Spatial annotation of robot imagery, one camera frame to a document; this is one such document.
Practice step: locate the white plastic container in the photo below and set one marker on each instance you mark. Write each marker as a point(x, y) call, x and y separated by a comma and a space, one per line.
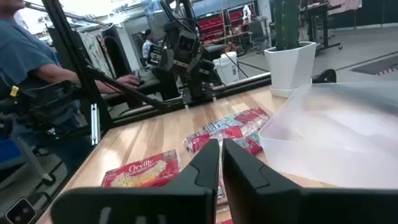
point(226, 70)

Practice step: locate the black wheeled desk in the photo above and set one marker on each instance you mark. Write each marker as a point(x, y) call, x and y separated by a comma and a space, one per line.
point(321, 21)

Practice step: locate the black office chair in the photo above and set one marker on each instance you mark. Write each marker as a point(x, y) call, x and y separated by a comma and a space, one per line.
point(46, 102)
point(258, 32)

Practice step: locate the patterned panel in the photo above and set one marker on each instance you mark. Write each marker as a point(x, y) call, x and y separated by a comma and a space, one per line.
point(94, 54)

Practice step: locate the black table camera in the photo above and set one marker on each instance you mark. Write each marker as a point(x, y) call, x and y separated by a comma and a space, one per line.
point(21, 212)

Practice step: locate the person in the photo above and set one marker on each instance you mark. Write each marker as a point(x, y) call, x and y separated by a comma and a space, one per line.
point(25, 53)
point(147, 46)

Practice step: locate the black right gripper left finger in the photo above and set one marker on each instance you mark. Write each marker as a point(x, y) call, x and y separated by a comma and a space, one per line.
point(174, 202)

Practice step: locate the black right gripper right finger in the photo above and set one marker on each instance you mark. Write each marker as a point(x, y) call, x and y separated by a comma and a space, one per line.
point(280, 205)

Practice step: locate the green cactus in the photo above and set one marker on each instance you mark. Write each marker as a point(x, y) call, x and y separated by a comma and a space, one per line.
point(286, 25)

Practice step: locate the black curved table clamp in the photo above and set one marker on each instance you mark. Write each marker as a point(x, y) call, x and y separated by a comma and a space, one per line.
point(326, 76)

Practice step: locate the silver metal bracket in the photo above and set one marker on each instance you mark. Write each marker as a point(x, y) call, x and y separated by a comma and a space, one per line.
point(95, 124)

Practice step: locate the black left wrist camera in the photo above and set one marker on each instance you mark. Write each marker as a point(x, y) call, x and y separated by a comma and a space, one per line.
point(188, 42)

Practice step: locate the black aluminium frame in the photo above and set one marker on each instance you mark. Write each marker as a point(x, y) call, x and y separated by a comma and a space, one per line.
point(77, 62)

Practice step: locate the red bin storage shelf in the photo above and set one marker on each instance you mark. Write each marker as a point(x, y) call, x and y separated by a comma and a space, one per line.
point(217, 26)

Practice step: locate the clear plastic bin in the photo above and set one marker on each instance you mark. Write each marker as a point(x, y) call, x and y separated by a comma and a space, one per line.
point(326, 140)

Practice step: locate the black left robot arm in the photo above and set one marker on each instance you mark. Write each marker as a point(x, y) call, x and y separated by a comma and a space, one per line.
point(199, 84)

